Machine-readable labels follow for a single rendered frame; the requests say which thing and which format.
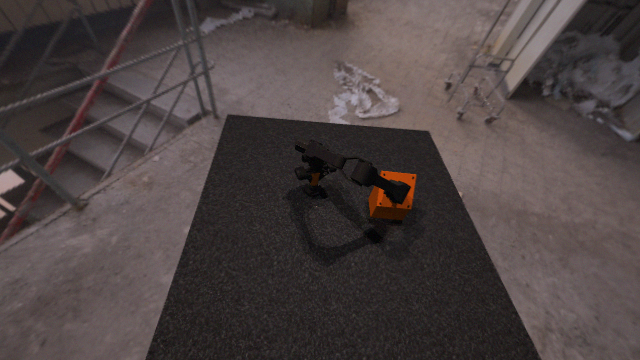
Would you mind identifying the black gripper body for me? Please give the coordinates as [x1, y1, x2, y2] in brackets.
[294, 161, 337, 181]

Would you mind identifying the orange knob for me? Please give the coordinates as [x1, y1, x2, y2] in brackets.
[310, 173, 320, 186]

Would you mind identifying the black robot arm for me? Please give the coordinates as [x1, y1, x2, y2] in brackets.
[295, 138, 411, 205]

